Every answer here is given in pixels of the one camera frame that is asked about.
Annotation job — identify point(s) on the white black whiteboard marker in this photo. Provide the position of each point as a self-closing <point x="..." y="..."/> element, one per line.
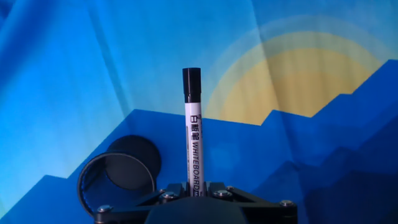
<point x="194" y="140"/>

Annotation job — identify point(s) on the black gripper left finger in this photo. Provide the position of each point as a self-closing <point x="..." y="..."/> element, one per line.
<point x="133" y="211"/>

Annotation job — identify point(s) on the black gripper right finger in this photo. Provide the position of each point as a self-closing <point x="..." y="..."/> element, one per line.
<point x="267" y="213"/>

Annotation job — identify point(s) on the blue mountain print cloth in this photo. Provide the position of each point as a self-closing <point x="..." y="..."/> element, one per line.
<point x="62" y="77"/>

